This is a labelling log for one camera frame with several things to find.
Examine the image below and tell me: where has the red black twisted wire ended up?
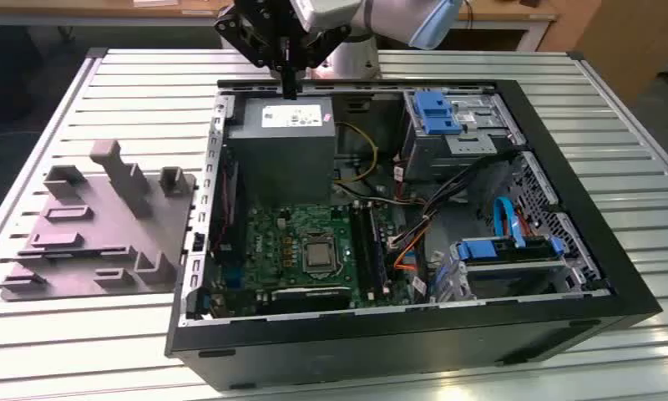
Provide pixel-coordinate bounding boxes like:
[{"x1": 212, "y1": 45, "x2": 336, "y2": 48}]
[{"x1": 208, "y1": 160, "x2": 240, "y2": 256}]

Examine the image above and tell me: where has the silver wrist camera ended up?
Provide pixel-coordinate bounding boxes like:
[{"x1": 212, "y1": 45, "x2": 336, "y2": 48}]
[{"x1": 291, "y1": 0, "x2": 364, "y2": 34}]

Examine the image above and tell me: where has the orange wire bundle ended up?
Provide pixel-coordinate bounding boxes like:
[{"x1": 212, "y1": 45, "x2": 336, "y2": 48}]
[{"x1": 392, "y1": 237, "x2": 424, "y2": 275}]

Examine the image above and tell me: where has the hard disk in blue carrier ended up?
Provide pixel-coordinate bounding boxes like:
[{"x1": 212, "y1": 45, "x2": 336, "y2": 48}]
[{"x1": 456, "y1": 236, "x2": 564, "y2": 265}]

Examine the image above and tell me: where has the grey power supply unit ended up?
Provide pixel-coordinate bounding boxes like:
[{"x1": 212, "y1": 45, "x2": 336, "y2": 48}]
[{"x1": 225, "y1": 98, "x2": 339, "y2": 206}]

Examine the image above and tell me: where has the CPU socket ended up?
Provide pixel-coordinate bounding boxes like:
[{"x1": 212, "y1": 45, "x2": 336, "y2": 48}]
[{"x1": 299, "y1": 230, "x2": 344, "y2": 282}]

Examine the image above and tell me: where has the yellow wire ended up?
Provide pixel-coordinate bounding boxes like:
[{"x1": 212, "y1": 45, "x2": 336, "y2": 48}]
[{"x1": 333, "y1": 120, "x2": 381, "y2": 184}]

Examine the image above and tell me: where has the wooden cabinet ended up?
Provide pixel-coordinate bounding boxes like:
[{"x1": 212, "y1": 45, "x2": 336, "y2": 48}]
[{"x1": 536, "y1": 0, "x2": 668, "y2": 108}]

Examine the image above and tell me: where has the blue plastic drive bracket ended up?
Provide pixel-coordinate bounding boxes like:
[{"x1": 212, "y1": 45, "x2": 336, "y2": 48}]
[{"x1": 415, "y1": 90, "x2": 461, "y2": 135}]

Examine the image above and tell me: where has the grey plastic parts rack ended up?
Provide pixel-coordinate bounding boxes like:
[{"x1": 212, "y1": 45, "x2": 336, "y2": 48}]
[{"x1": 0, "y1": 140, "x2": 201, "y2": 302}]

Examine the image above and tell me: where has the blue flat data cable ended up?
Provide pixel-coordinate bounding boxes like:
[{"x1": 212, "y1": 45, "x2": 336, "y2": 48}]
[{"x1": 492, "y1": 195, "x2": 530, "y2": 247}]

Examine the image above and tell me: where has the green motherboard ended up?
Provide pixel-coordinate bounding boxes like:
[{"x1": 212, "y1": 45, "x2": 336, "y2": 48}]
[{"x1": 239, "y1": 200, "x2": 421, "y2": 317}]

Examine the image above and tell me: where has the black cable bundle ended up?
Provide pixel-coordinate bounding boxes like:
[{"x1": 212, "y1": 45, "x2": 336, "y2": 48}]
[{"x1": 388, "y1": 152, "x2": 523, "y2": 250}]

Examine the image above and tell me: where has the silver CPU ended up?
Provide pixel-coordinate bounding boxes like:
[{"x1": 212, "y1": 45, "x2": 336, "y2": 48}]
[{"x1": 304, "y1": 243, "x2": 335, "y2": 269}]

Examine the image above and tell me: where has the silver metal drive cage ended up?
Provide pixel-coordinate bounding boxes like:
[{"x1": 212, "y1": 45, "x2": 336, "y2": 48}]
[{"x1": 401, "y1": 89, "x2": 530, "y2": 180}]

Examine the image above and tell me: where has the black open PC case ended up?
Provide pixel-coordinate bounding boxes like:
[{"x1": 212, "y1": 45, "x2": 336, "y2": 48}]
[{"x1": 164, "y1": 79, "x2": 664, "y2": 392}]

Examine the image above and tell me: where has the black graphics card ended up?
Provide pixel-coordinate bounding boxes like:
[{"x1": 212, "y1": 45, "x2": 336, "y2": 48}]
[{"x1": 269, "y1": 286, "x2": 353, "y2": 313}]

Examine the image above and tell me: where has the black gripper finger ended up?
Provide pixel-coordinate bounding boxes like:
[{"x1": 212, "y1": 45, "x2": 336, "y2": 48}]
[
  {"x1": 213, "y1": 16, "x2": 292, "y2": 100},
  {"x1": 289, "y1": 24, "x2": 352, "y2": 100}
]

